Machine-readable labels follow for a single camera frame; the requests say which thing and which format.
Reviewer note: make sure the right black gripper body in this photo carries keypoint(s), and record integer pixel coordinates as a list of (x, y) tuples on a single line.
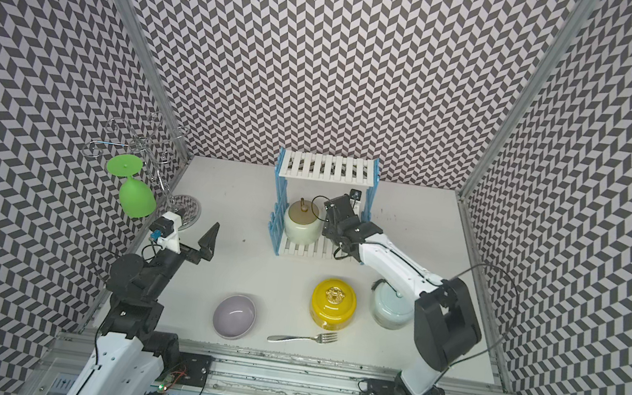
[(331, 231)]

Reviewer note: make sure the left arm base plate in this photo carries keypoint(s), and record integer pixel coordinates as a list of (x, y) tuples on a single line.
[(186, 369)]

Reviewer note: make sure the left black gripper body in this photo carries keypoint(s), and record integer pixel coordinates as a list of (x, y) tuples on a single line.
[(168, 262)]

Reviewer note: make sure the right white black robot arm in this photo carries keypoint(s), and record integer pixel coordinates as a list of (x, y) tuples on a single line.
[(445, 322)]

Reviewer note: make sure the blue white two-tier shelf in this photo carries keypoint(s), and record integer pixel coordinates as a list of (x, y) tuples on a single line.
[(318, 177)]

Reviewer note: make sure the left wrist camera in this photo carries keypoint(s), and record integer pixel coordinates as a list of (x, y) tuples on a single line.
[(164, 231)]

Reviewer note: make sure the aluminium front rail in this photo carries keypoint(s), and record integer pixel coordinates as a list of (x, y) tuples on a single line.
[(241, 371)]

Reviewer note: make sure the metal wire glass rack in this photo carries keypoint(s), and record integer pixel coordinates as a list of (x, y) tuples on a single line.
[(125, 139)]

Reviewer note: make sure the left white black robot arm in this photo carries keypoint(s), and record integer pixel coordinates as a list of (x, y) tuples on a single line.
[(129, 352)]

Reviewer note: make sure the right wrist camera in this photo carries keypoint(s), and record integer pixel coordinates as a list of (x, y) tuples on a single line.
[(355, 196)]

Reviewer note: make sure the lilac bowl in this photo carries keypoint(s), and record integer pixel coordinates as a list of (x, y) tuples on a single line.
[(234, 317)]

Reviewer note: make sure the silver fork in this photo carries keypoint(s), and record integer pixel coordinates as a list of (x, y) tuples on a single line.
[(320, 339)]

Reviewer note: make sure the green plastic wine glass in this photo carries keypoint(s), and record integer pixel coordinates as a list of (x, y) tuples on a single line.
[(135, 197)]

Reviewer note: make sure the cream canister with olive lid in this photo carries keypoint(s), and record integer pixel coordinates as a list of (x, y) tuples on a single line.
[(303, 222)]

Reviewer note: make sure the white pale blue tea canister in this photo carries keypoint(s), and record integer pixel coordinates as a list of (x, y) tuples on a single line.
[(389, 308)]

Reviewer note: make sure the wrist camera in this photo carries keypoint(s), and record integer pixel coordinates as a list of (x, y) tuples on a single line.
[(164, 231), (355, 196)]

